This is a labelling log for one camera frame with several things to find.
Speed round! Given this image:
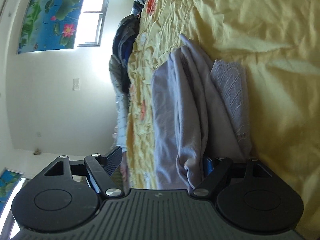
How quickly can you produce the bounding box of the dark folded clothes pile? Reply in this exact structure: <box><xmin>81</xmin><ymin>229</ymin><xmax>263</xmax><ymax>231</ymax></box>
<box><xmin>112</xmin><ymin>14</ymin><xmax>140</xmax><ymax>94</ymax></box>

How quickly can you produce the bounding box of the white wall switch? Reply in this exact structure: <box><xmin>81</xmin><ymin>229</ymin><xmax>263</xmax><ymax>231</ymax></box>
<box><xmin>73</xmin><ymin>79</ymin><xmax>80</xmax><ymax>91</ymax></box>

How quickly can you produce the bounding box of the window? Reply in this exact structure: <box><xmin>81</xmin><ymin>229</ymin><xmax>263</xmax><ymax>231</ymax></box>
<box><xmin>75</xmin><ymin>0</ymin><xmax>109</xmax><ymax>47</ymax></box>

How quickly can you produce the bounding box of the lotus flower wall poster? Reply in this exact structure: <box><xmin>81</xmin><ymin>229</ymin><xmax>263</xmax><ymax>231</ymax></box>
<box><xmin>17</xmin><ymin>0</ymin><xmax>84</xmax><ymax>54</ymax></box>

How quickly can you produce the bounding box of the yellow cartoon quilt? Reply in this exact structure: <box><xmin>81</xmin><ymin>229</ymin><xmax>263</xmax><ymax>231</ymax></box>
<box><xmin>127</xmin><ymin>0</ymin><xmax>319</xmax><ymax>239</ymax></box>

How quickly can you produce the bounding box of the lavender long sleeve shirt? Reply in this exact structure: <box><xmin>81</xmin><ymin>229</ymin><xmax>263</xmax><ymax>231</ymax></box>
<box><xmin>151</xmin><ymin>35</ymin><xmax>252</xmax><ymax>190</ymax></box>

